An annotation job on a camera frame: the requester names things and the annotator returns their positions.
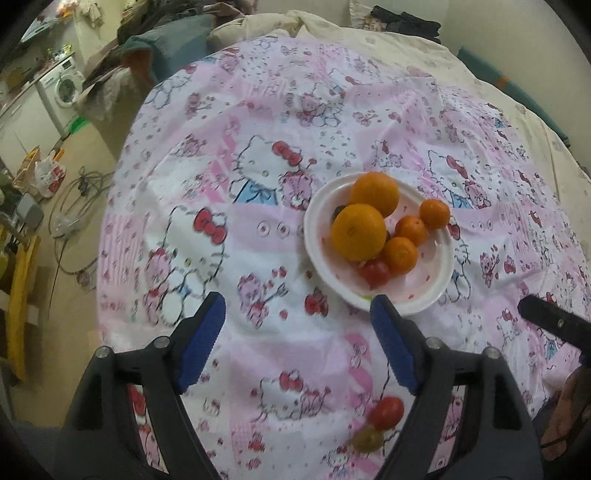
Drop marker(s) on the grey box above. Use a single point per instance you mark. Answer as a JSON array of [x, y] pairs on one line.
[[30, 212]]

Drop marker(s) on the pink cartoon printed blanket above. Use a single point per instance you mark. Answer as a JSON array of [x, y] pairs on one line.
[[207, 161]]

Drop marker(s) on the white washing machine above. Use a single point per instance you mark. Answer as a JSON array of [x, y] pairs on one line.
[[64, 85]]

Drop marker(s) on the person's foot in sandal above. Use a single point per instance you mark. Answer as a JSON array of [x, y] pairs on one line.
[[565, 415]]

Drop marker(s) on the green cherry tomato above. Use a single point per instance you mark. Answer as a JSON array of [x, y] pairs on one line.
[[368, 439]]

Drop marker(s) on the white red plastic bag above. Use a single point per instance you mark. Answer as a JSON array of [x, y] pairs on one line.
[[48, 173]]

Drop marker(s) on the red cherry tomato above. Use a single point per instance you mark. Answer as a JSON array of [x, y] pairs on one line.
[[385, 412], [375, 272]]

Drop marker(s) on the small orange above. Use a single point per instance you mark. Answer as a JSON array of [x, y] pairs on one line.
[[399, 254], [434, 213], [411, 230]]

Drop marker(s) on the black clothes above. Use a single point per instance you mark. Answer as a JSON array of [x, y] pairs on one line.
[[406, 21]]

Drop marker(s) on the teal mat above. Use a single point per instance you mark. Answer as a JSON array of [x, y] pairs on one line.
[[512, 81]]

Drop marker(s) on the yellow chair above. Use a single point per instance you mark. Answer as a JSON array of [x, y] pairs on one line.
[[21, 295]]

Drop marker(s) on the white pink plate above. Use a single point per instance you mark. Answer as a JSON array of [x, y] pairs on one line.
[[425, 281]]

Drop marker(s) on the blue pillow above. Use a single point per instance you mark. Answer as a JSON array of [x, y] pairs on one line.
[[180, 46]]

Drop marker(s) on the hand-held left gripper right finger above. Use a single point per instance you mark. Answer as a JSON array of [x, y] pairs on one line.
[[392, 346]]

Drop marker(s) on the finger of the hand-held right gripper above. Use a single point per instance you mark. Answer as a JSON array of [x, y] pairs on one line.
[[554, 321]]

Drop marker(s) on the pile of dark clothes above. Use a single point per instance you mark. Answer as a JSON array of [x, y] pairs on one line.
[[106, 87]]

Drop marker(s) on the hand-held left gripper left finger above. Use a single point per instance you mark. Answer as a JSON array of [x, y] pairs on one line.
[[198, 346]]

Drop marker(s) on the large orange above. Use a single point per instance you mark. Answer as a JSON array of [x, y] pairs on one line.
[[375, 194], [359, 232]]

